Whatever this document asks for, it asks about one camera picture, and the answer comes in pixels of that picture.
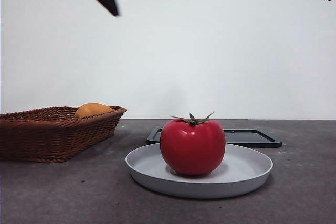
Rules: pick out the black rectangular tray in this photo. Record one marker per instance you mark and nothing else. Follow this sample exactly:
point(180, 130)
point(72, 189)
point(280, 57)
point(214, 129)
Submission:
point(252, 137)

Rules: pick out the brown wicker basket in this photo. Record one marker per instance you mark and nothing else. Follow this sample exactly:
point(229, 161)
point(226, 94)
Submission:
point(52, 140)

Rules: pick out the red tomato with green stem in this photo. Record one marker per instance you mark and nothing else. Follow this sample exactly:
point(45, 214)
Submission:
point(193, 148)

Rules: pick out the orange potato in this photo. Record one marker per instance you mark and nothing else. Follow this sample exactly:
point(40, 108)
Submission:
point(92, 110)

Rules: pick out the pale grey round plate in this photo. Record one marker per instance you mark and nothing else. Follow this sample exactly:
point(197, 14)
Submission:
point(147, 166)

